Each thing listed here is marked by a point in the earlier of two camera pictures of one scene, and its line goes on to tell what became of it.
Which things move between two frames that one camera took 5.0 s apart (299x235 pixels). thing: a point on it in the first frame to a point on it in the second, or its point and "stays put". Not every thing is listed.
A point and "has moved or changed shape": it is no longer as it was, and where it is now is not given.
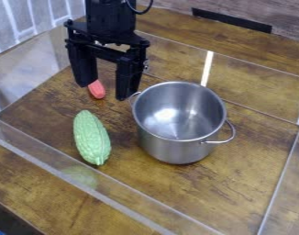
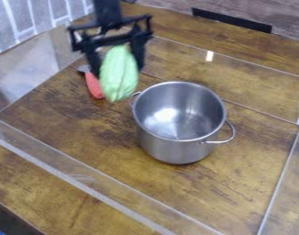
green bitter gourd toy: (92, 137) has moved or changed shape
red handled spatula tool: (97, 89) stays put
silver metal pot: (180, 117) stays put
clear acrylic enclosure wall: (200, 156) stays put
